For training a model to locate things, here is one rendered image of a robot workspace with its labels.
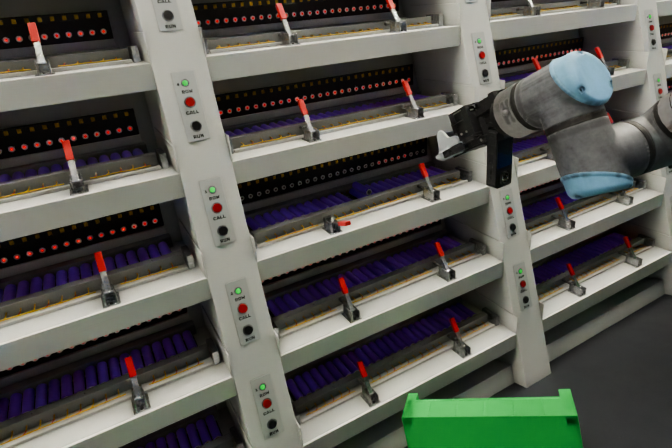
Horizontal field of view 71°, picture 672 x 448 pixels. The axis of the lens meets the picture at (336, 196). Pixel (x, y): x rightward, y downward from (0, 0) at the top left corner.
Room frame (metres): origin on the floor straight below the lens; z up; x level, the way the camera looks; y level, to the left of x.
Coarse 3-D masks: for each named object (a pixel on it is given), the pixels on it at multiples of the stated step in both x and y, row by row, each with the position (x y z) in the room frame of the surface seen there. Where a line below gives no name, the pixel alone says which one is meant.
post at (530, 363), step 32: (416, 0) 1.26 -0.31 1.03; (448, 0) 1.16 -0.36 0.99; (480, 0) 1.17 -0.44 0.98; (416, 64) 1.31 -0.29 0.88; (448, 64) 1.20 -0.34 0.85; (480, 96) 1.15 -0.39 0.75; (480, 160) 1.15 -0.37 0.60; (512, 160) 1.18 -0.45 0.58; (512, 192) 1.17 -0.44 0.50; (448, 224) 1.30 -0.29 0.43; (480, 224) 1.19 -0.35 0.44; (512, 256) 1.15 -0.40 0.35; (480, 288) 1.23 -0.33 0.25; (512, 288) 1.14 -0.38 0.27; (512, 352) 1.16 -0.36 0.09; (544, 352) 1.17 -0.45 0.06
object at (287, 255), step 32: (416, 160) 1.26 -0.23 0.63; (448, 160) 1.25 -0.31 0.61; (288, 192) 1.10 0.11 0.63; (448, 192) 1.12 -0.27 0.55; (480, 192) 1.13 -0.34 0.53; (320, 224) 1.01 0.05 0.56; (352, 224) 1.00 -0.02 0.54; (384, 224) 1.01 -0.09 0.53; (416, 224) 1.05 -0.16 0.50; (256, 256) 0.87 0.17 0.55; (288, 256) 0.91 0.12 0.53; (320, 256) 0.94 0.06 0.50
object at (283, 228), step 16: (432, 176) 1.17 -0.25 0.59; (448, 176) 1.17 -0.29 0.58; (384, 192) 1.09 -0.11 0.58; (400, 192) 1.11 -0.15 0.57; (416, 192) 1.13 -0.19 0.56; (336, 208) 1.03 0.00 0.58; (352, 208) 1.05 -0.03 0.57; (368, 208) 1.05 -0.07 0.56; (288, 224) 0.97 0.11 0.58; (304, 224) 0.99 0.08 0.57; (256, 240) 0.94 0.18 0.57
